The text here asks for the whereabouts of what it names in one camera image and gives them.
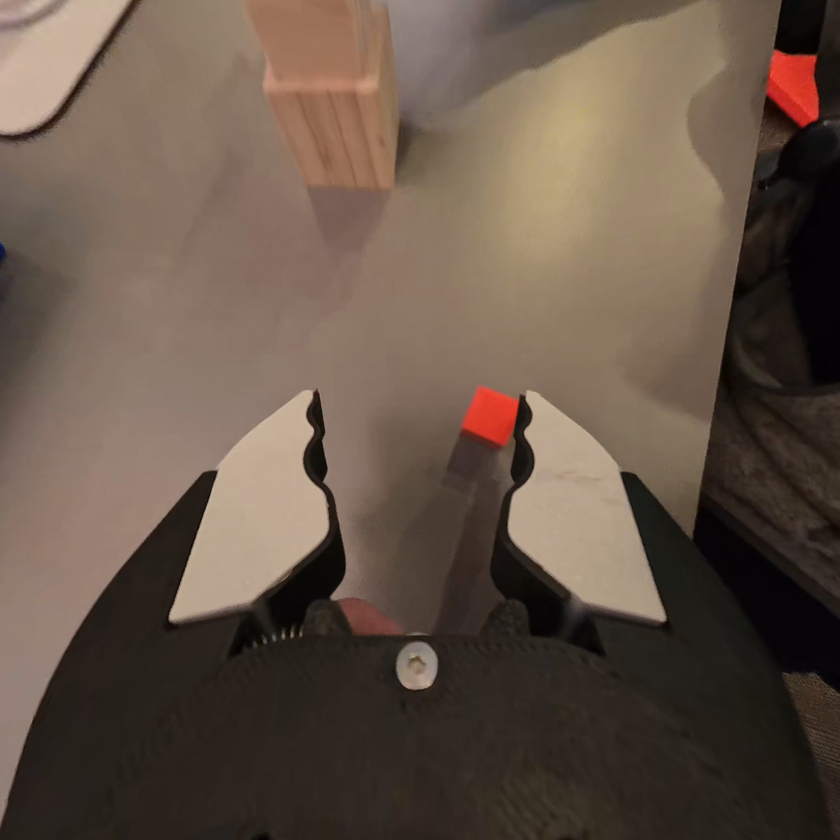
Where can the small orange cube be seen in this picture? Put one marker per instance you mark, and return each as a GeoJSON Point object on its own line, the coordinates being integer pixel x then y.
{"type": "Point", "coordinates": [489, 417]}

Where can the light wooden cube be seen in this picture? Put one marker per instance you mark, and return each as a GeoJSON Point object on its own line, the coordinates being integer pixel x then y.
{"type": "Point", "coordinates": [341, 124]}
{"type": "Point", "coordinates": [308, 33]}

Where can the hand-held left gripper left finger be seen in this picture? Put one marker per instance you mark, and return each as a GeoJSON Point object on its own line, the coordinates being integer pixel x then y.
{"type": "Point", "coordinates": [262, 512]}

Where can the orange plastic part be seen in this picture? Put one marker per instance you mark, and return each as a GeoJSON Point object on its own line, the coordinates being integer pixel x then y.
{"type": "Point", "coordinates": [794, 85]}

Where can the white mat with dark edge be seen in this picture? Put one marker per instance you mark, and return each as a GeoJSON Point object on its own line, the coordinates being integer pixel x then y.
{"type": "Point", "coordinates": [46, 52]}

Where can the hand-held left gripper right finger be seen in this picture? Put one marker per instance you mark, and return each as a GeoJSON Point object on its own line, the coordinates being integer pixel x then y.
{"type": "Point", "coordinates": [577, 525]}

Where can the grey carpet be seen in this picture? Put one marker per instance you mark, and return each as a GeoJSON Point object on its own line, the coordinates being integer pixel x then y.
{"type": "Point", "coordinates": [774, 446]}

